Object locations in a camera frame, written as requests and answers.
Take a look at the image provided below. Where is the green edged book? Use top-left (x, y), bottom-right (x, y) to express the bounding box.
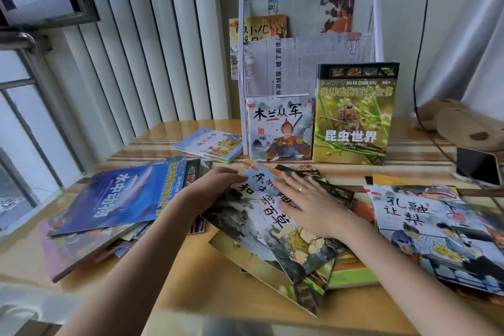
top-left (327, 247), bottom-right (380, 290)

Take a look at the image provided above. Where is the person's left forearm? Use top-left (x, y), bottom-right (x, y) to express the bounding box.
top-left (57, 194), bottom-right (199, 336)

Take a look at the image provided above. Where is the blue whale cover book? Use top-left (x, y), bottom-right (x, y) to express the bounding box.
top-left (51, 155), bottom-right (188, 237)

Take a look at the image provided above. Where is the person's right forearm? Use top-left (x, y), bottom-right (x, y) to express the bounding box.
top-left (335, 217), bottom-right (504, 336)

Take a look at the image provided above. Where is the green insect cover book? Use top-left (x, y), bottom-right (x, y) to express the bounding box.
top-left (312, 62), bottom-right (400, 166)

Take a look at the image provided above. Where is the pink cover book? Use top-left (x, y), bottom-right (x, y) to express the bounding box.
top-left (39, 210), bottom-right (152, 284)

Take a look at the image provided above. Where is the person's left hand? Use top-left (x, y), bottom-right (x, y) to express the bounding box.
top-left (182, 166), bottom-right (247, 218)

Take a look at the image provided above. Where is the dark spine book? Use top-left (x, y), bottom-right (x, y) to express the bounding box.
top-left (184, 158), bottom-right (214, 235)

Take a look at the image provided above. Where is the black cable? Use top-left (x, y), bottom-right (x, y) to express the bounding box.
top-left (412, 0), bottom-right (504, 208)

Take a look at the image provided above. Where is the dark forest cover book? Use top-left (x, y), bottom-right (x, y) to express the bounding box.
top-left (209, 229), bottom-right (335, 317)

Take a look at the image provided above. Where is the picture book with herb gatherer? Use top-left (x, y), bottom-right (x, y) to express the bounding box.
top-left (201, 162), bottom-right (348, 284)

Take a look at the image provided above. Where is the orange cover book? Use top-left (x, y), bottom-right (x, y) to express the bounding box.
top-left (229, 14), bottom-right (288, 81)

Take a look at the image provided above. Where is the picture book with children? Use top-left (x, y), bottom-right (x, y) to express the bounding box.
top-left (364, 184), bottom-right (504, 297)

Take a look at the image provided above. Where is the person's right hand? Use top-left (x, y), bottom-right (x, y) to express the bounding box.
top-left (272, 173), bottom-right (357, 239)

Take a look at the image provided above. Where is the grey window frame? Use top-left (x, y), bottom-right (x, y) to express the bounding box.
top-left (0, 0), bottom-right (100, 232)

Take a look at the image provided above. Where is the warrior picture book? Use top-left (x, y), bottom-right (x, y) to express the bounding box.
top-left (246, 94), bottom-right (314, 162)

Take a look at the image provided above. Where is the newspaper with bear picture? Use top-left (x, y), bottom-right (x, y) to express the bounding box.
top-left (244, 0), bottom-right (373, 39)

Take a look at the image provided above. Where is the metal window handle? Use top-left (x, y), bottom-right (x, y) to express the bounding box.
top-left (0, 30), bottom-right (37, 52)

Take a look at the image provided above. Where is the white metal book rack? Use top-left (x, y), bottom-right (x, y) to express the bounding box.
top-left (237, 0), bottom-right (385, 156)

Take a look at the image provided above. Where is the yellow cover book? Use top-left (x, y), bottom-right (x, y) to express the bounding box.
top-left (365, 174), bottom-right (460, 195)

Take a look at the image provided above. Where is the folded text newspaper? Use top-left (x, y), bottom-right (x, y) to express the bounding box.
top-left (243, 34), bottom-right (373, 98)

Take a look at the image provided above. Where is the brown plush toy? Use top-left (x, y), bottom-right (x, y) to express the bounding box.
top-left (416, 98), bottom-right (504, 152)

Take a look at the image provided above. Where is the pink binder clip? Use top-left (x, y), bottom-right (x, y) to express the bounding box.
top-left (346, 32), bottom-right (362, 55)

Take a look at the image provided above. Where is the black book with photo strip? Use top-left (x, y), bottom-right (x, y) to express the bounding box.
top-left (274, 164), bottom-right (355, 209)

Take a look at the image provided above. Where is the small light blue book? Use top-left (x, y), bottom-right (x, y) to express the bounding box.
top-left (173, 128), bottom-right (244, 164)

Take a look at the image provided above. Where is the black smartphone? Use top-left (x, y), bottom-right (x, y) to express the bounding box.
top-left (456, 147), bottom-right (503, 187)

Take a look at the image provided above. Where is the white curtain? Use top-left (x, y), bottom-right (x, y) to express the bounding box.
top-left (417, 0), bottom-right (504, 122)

